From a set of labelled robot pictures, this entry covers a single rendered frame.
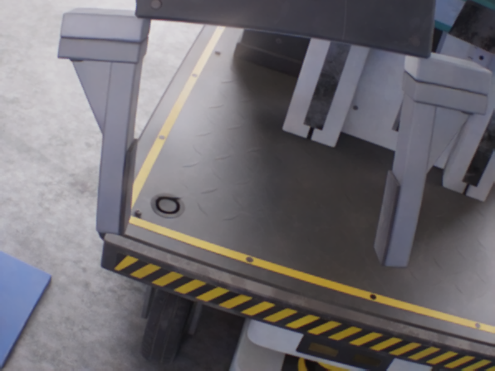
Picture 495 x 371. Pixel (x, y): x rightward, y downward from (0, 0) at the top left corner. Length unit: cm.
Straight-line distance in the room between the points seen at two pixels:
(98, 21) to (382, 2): 12
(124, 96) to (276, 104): 89
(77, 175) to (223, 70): 39
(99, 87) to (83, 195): 112
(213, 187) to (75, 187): 49
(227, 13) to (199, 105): 86
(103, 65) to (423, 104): 15
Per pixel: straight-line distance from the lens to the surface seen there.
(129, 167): 37
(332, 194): 111
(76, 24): 36
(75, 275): 135
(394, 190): 38
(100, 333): 127
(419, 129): 37
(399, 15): 35
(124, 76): 36
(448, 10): 85
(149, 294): 116
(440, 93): 36
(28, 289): 130
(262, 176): 110
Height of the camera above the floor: 101
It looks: 40 degrees down
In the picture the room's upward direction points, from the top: 17 degrees clockwise
